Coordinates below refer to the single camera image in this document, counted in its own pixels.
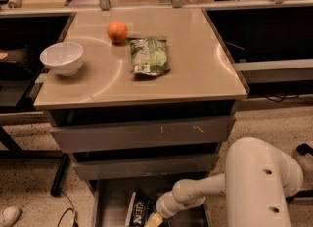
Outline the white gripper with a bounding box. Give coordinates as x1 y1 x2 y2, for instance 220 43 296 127
144 192 183 227

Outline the blue chip bag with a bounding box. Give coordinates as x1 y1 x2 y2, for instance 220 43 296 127
125 191 157 227

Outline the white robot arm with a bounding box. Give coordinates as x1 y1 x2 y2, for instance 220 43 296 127
144 137 303 227

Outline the open bottom drawer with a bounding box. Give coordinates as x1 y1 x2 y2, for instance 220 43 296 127
92 173 211 227

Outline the middle grey drawer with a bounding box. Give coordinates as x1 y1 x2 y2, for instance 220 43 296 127
72 154 218 181

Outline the grey drawer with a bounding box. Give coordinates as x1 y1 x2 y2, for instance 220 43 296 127
51 116 235 153
72 154 218 181

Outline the top grey drawer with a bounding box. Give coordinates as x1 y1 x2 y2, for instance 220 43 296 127
51 116 235 153

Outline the grey drawer cabinet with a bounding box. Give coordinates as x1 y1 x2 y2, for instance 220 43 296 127
33 7 250 227

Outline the green chip bag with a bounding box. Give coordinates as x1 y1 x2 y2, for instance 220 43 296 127
127 38 170 77

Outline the black table leg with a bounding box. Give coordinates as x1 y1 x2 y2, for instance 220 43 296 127
50 154 69 197

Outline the white sneaker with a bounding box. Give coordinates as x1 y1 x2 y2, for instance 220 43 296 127
0 206 21 227

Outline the black chair base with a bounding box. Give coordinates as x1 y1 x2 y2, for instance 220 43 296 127
287 143 313 204

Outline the white bowl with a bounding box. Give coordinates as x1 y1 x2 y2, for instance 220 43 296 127
40 42 84 76

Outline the orange fruit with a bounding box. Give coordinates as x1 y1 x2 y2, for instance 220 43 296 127
107 21 128 44

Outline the black floor cable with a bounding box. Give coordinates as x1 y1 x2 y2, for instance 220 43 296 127
56 191 80 227

